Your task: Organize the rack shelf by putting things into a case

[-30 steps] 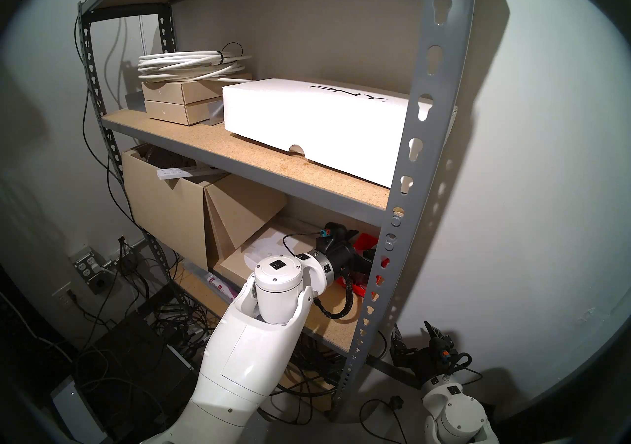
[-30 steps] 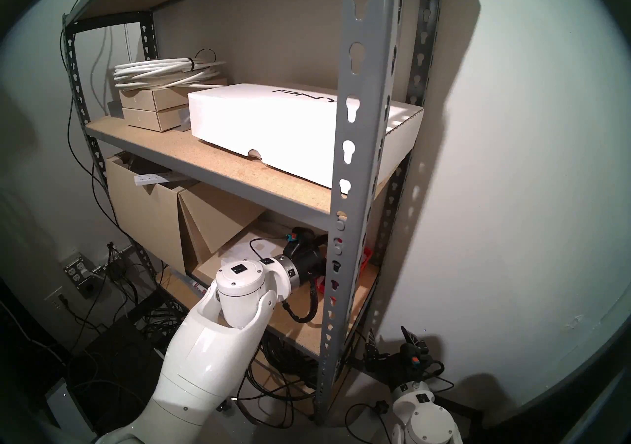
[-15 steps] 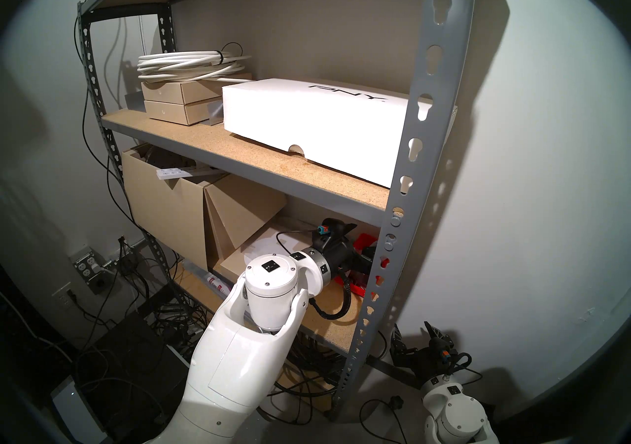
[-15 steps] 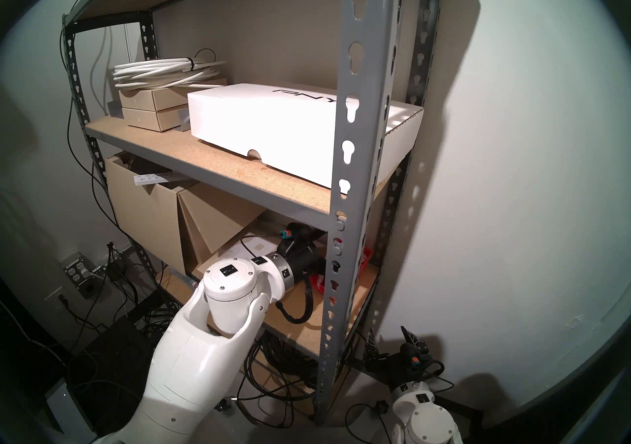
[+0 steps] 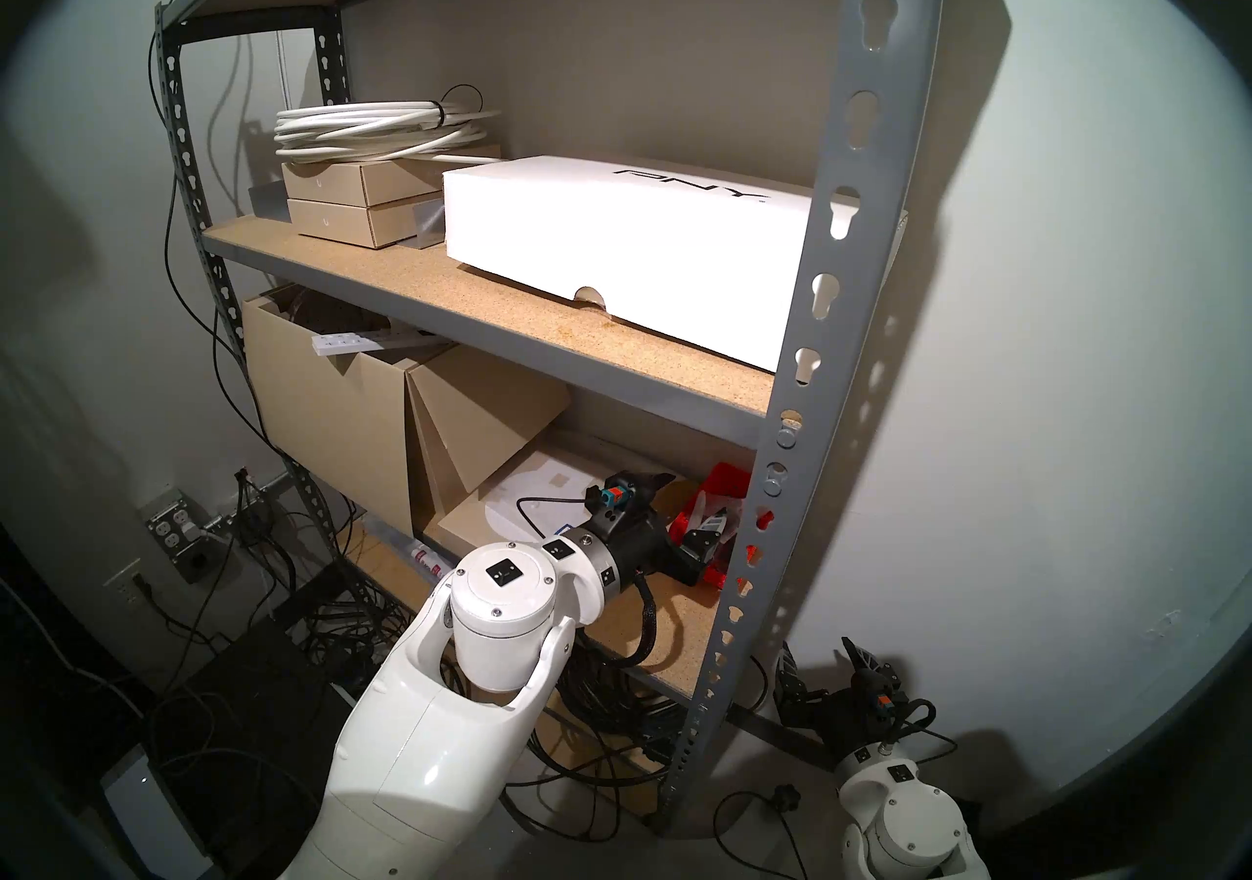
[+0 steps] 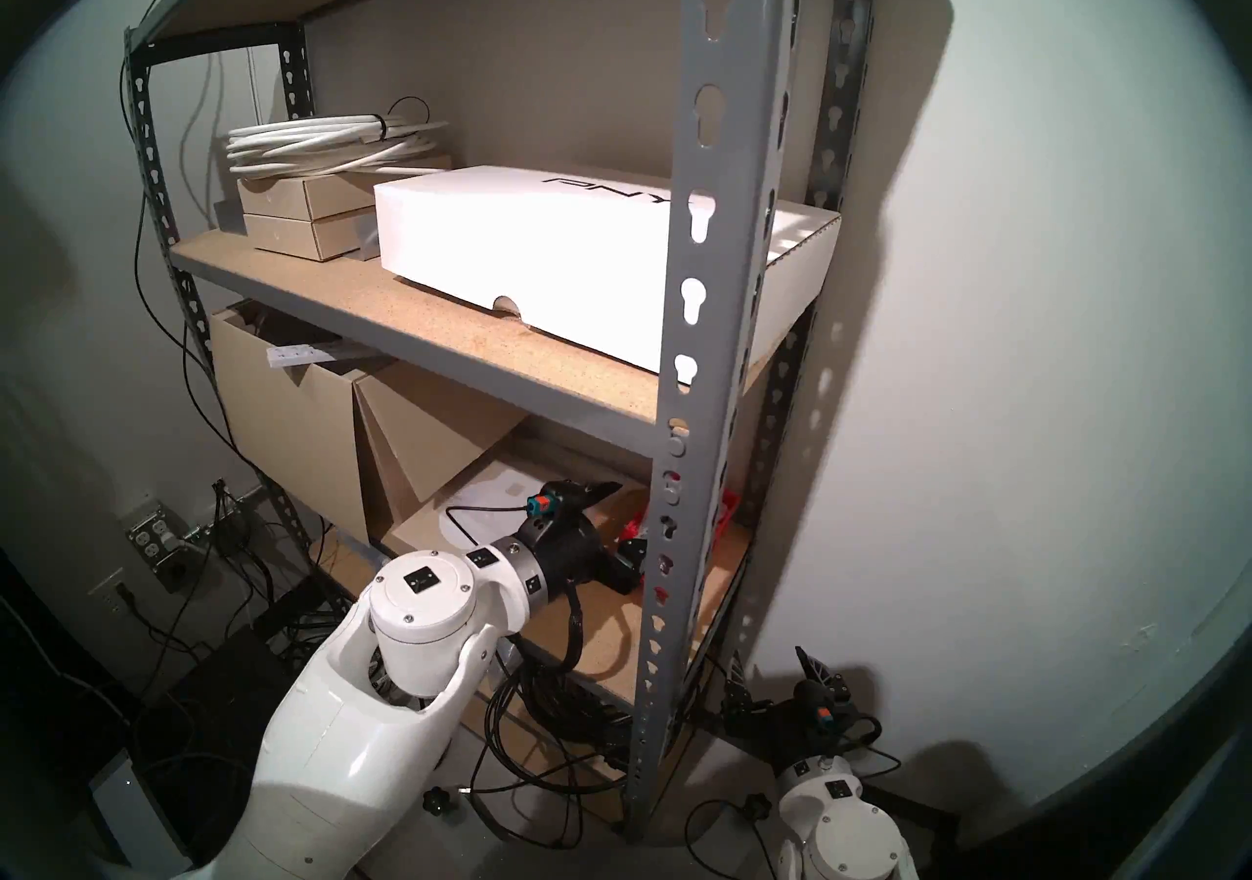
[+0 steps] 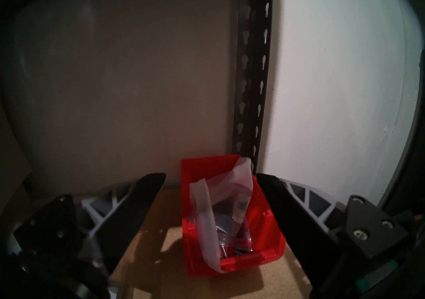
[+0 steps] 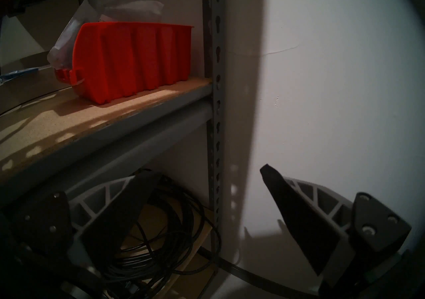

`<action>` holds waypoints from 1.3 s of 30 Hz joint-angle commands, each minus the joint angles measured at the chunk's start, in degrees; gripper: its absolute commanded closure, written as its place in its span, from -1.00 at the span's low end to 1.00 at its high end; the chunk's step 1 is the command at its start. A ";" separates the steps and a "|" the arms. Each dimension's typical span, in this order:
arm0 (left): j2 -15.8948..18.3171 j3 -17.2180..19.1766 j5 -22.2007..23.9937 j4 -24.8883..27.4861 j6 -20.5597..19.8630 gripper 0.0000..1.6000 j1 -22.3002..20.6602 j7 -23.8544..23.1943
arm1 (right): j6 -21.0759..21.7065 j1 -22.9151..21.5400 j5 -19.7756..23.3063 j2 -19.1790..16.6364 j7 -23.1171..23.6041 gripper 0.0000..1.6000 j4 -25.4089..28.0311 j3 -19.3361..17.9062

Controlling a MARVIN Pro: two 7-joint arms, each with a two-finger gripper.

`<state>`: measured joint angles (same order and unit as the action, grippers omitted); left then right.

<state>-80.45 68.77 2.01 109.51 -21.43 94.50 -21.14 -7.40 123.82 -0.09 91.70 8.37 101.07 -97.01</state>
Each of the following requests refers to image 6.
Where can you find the white wall outlet plate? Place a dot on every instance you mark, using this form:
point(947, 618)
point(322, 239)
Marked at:
point(106, 590)

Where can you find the grey metal rack shelf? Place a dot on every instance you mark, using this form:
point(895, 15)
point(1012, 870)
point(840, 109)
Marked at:
point(719, 203)

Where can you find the white power strip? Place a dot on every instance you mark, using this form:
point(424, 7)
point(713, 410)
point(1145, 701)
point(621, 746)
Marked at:
point(298, 353)

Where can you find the black box on floor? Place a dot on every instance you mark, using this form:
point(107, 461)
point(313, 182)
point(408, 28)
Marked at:
point(225, 682)

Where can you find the small brown cardboard box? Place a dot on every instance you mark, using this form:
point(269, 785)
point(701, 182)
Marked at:
point(293, 238)
point(293, 197)

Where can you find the white PNY cardboard box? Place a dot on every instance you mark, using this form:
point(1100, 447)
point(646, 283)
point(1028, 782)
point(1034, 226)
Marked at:
point(528, 242)

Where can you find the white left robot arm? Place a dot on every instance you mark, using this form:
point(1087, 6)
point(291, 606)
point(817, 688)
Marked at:
point(342, 741)

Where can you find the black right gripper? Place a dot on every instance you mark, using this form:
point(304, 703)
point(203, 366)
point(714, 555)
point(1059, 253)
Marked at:
point(807, 726)

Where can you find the red plastic bin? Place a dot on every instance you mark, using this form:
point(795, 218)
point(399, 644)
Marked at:
point(729, 508)

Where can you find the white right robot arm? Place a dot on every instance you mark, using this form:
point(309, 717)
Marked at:
point(841, 819)

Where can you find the metal wall outlet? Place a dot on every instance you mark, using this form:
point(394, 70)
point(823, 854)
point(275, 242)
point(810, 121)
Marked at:
point(147, 531)

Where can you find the white box device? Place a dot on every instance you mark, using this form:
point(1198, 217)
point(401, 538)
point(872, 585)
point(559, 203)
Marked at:
point(127, 810)

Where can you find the flat cardboard box white label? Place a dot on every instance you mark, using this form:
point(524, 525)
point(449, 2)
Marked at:
point(421, 526)

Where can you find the large open cardboard box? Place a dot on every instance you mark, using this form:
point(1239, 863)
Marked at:
point(284, 428)

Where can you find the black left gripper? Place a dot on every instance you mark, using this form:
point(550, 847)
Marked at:
point(567, 546)

